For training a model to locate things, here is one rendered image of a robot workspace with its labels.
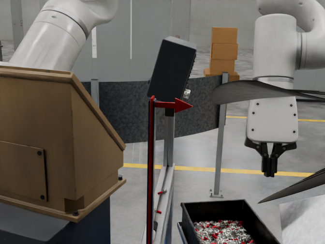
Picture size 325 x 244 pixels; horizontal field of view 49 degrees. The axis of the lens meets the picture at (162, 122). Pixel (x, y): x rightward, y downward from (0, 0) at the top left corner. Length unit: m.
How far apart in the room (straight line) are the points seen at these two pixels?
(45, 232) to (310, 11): 0.69
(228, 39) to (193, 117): 6.16
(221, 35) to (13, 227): 7.99
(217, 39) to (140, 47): 2.57
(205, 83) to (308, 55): 1.76
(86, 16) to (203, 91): 1.71
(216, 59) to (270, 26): 7.80
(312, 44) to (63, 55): 0.51
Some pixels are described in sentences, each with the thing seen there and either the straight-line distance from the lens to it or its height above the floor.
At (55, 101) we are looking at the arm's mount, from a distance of 0.66.
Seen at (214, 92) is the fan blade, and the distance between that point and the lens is 0.53.
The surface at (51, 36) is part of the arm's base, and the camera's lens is 0.80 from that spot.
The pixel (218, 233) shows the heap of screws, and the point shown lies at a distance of 0.87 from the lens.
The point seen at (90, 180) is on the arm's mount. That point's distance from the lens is 0.74.
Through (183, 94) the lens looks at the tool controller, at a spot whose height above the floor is 1.08.
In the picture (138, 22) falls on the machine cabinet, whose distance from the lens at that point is 6.49.
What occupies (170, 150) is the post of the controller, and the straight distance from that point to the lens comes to 1.12.
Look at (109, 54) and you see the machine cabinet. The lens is 6.60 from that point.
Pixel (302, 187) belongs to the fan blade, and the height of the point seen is 1.01.
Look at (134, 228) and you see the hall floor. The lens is 2.44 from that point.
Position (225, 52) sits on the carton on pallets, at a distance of 8.55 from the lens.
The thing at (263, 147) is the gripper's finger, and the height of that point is 1.06.
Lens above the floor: 1.30
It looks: 16 degrees down
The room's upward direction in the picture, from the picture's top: 2 degrees clockwise
